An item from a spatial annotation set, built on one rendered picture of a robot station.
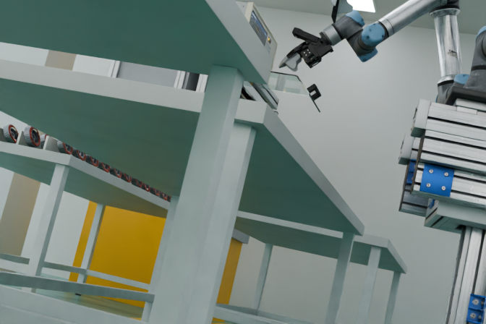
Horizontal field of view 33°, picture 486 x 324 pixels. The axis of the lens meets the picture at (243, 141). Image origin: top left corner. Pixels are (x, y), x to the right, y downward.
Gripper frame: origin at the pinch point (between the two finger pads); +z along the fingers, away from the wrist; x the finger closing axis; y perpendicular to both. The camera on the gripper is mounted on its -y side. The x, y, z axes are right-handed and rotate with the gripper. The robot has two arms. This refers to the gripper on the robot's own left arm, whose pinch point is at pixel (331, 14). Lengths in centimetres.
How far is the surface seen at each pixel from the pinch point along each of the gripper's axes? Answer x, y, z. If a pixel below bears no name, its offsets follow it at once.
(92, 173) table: 168, -114, 44
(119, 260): 425, -158, 84
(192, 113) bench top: -42, -24, 45
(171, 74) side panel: 38, -53, 17
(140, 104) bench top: -39, -37, 45
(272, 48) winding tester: 85, -27, -12
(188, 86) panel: 39, -46, 20
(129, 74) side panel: 40, -68, 20
